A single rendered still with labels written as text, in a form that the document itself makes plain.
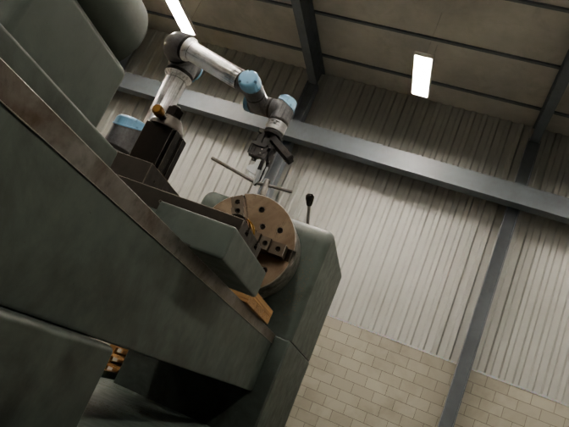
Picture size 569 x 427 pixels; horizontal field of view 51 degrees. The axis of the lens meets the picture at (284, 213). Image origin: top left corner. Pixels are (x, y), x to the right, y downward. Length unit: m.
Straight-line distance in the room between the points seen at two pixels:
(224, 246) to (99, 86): 0.33
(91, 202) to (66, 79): 0.16
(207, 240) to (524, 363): 11.14
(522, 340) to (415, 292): 2.09
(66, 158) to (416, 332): 11.32
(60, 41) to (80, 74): 0.06
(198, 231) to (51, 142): 0.43
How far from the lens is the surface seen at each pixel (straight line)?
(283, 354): 1.89
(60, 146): 0.64
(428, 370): 11.69
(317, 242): 1.96
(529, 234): 12.56
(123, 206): 0.77
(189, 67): 2.44
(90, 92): 0.81
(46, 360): 0.70
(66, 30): 0.76
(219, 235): 0.99
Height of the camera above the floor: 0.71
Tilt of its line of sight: 16 degrees up
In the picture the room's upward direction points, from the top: 23 degrees clockwise
